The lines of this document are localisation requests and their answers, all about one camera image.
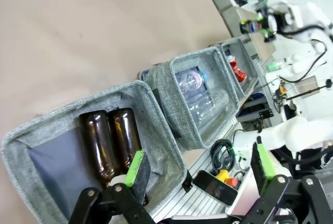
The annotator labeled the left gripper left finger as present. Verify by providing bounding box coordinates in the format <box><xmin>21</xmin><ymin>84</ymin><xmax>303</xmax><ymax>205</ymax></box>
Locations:
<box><xmin>67</xmin><ymin>150</ymin><xmax>157</xmax><ymax>224</ymax></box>

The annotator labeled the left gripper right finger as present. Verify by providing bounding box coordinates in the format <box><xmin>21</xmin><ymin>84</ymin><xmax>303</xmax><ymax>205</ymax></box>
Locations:
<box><xmin>249</xmin><ymin>135</ymin><xmax>326</xmax><ymax>224</ymax></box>

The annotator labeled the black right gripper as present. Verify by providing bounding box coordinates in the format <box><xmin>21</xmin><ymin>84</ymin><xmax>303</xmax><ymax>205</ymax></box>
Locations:
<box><xmin>240</xmin><ymin>13</ymin><xmax>287</xmax><ymax>43</ymax></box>

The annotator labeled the green black drink can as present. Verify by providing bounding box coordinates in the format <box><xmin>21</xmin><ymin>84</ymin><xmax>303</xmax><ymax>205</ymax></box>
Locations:
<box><xmin>239</xmin><ymin>22</ymin><xmax>261</xmax><ymax>34</ymax></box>

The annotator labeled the brown glass bottle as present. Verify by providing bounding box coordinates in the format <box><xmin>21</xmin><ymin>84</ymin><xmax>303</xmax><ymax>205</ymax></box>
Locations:
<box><xmin>79</xmin><ymin>110</ymin><xmax>122</xmax><ymax>190</ymax></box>
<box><xmin>107</xmin><ymin>107</ymin><xmax>143</xmax><ymax>176</ymax></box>

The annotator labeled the crushed red can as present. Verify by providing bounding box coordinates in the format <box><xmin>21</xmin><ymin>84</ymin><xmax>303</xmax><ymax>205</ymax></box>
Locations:
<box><xmin>225</xmin><ymin>55</ymin><xmax>248</xmax><ymax>83</ymax></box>

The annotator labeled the clear plastic bottle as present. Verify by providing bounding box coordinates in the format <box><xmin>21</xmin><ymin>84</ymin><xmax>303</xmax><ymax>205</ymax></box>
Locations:
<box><xmin>185</xmin><ymin>88</ymin><xmax>230</xmax><ymax>131</ymax></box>

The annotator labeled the plastic bottle with pink label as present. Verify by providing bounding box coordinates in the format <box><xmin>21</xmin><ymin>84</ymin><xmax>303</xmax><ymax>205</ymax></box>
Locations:
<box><xmin>175</xmin><ymin>69</ymin><xmax>209</xmax><ymax>97</ymax></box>

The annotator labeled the grey fabric basket Can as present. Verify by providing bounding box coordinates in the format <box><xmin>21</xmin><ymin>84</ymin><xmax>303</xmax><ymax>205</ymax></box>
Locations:
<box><xmin>220</xmin><ymin>37</ymin><xmax>259</xmax><ymax>100</ymax></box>

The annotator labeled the grey fabric basket Bottle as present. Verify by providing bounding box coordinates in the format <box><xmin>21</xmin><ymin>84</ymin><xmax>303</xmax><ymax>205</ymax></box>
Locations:
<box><xmin>1</xmin><ymin>80</ymin><xmax>188</xmax><ymax>224</ymax></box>

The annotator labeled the grey fabric basket Plastic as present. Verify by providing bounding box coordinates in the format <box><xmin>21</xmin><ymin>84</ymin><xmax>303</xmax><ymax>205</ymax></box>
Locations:
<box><xmin>139</xmin><ymin>46</ymin><xmax>240</xmax><ymax>150</ymax></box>

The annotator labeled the yellow red emergency stop button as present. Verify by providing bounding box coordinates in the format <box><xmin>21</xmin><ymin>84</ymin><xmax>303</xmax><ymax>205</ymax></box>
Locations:
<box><xmin>215</xmin><ymin>168</ymin><xmax>239</xmax><ymax>189</ymax></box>

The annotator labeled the black smartphone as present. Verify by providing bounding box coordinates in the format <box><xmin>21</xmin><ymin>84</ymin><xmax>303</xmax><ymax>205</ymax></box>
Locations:
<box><xmin>193</xmin><ymin>170</ymin><xmax>239</xmax><ymax>207</ymax></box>

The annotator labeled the coiled black cable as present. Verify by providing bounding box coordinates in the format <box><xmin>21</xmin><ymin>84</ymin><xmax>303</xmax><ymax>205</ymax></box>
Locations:
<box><xmin>209</xmin><ymin>138</ymin><xmax>236</xmax><ymax>173</ymax></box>

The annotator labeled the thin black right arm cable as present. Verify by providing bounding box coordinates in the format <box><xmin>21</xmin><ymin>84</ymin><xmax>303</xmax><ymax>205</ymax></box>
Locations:
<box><xmin>280</xmin><ymin>24</ymin><xmax>329</xmax><ymax>83</ymax></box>

